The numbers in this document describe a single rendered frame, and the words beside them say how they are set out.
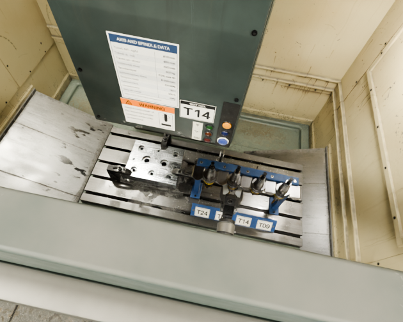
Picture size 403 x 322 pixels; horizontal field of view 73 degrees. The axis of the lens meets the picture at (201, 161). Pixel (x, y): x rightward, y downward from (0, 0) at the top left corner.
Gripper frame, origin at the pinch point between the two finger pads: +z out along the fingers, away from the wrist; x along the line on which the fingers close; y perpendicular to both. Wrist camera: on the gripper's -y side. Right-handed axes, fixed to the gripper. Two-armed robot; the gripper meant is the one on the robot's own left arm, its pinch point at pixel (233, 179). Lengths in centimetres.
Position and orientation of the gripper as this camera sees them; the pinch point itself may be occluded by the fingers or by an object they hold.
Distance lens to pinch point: 125.0
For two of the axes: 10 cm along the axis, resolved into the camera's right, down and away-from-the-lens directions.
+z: 1.9, -8.6, 4.7
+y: -0.6, 4.6, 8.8
